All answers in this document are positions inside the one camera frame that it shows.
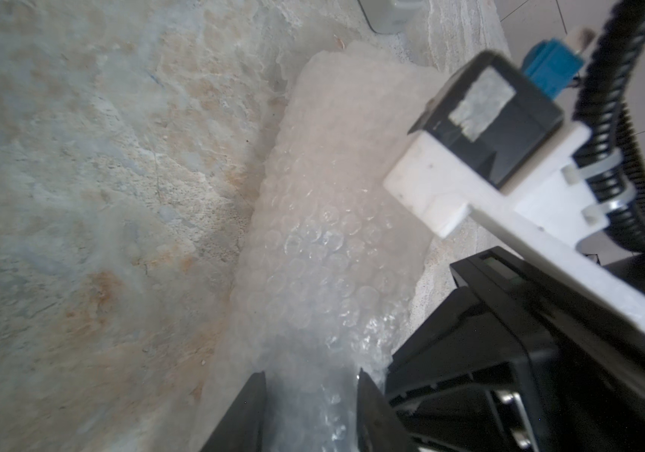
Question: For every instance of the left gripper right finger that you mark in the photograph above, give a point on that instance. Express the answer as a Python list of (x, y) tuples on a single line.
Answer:
[(378, 428)]

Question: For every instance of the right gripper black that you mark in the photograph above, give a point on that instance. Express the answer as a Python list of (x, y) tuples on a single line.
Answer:
[(513, 360)]

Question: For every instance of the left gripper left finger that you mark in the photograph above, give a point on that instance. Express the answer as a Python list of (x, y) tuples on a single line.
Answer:
[(241, 428)]

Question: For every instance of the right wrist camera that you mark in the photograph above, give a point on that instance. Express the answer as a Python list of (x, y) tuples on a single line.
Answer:
[(541, 154)]

